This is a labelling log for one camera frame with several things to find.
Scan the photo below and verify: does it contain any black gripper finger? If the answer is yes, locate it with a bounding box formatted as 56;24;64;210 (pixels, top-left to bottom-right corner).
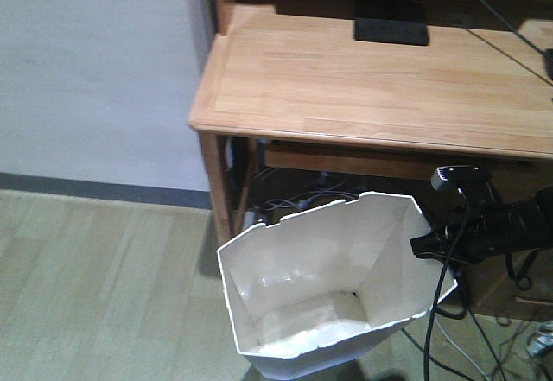
410;233;448;260

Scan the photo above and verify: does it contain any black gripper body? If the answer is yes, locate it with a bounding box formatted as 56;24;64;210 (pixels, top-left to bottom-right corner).
443;206;513;264

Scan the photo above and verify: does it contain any white plastic trash bin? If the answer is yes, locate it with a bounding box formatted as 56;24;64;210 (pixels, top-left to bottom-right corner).
217;192;457;380

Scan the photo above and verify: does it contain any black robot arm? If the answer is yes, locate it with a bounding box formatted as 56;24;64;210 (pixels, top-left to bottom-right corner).
410;187;552;264

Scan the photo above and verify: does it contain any white power strip right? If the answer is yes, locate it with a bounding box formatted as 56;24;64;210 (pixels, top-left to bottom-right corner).
526;321;552;358

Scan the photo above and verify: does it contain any black computer mouse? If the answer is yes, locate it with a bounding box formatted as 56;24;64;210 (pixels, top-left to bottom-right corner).
543;48;553;79

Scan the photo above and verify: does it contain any black monitor stand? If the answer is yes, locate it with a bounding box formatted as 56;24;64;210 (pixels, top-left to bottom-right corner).
353;0;429;47

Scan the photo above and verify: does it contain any black camera cable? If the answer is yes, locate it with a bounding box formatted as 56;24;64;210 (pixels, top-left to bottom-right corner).
422;190;472;381

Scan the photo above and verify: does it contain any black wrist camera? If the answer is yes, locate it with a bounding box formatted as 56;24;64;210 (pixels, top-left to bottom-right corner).
430;165;492;191

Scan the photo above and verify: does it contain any grey cable under desk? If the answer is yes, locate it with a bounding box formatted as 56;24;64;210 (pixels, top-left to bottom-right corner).
254;173;359;218

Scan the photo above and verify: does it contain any black monitor cable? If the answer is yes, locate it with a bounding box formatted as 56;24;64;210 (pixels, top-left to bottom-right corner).
448;0;553;84

